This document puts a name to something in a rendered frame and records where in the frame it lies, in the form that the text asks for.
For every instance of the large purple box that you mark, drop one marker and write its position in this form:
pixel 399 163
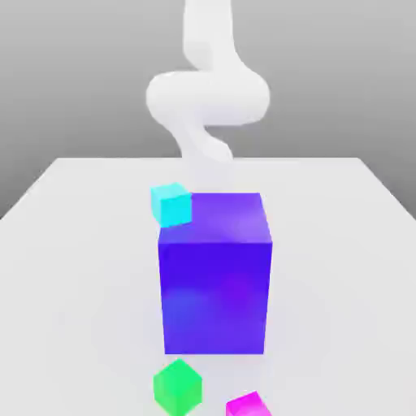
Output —
pixel 214 292

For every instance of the small green cube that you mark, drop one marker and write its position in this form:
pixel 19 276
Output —
pixel 177 388

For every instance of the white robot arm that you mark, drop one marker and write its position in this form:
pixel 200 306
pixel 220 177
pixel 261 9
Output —
pixel 208 97

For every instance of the small magenta cube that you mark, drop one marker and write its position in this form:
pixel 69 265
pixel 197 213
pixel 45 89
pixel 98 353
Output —
pixel 248 406

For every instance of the small cyan cube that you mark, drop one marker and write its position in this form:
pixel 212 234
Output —
pixel 172 206

